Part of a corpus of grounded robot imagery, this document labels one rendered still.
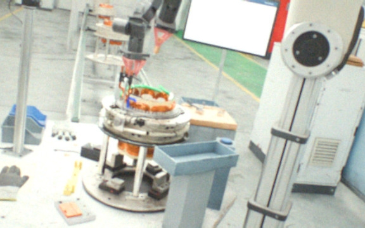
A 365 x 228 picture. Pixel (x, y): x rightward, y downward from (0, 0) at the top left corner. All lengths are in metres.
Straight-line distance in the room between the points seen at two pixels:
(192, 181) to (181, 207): 0.09
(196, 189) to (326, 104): 2.45
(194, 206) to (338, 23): 0.66
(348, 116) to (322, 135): 0.28
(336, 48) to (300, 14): 0.13
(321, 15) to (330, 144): 2.66
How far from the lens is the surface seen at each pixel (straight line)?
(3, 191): 1.44
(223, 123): 1.54
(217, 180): 1.46
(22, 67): 1.61
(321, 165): 3.76
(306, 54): 1.13
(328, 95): 3.54
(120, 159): 1.59
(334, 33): 1.12
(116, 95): 1.46
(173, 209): 1.27
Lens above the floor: 1.51
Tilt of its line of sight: 16 degrees down
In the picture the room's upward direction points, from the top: 11 degrees clockwise
